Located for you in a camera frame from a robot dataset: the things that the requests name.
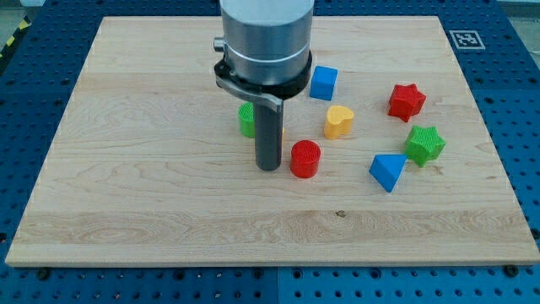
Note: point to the green circle block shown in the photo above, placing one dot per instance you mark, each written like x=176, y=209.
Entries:
x=246, y=120

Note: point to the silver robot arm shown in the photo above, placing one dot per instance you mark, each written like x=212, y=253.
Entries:
x=266, y=42

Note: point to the red cylinder block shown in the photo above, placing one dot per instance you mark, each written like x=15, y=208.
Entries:
x=305, y=157

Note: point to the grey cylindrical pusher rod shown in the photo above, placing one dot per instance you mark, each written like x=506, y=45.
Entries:
x=268, y=137

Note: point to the yellow heart block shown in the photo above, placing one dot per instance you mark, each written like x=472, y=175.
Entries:
x=339, y=121

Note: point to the blue cube block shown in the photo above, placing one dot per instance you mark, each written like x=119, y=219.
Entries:
x=323, y=83

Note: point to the wooden board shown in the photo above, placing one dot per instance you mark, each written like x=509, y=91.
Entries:
x=148, y=167

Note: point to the blue triangle block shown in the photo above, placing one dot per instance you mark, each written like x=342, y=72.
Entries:
x=387, y=169

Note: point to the red star block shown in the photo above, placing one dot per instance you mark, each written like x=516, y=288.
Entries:
x=405, y=101

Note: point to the green star block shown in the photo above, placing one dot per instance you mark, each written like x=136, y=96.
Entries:
x=423, y=145

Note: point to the white fiducial marker tag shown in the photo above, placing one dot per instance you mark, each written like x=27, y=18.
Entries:
x=467, y=40

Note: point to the black tool mounting bracket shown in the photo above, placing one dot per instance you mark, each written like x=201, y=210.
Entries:
x=270, y=96

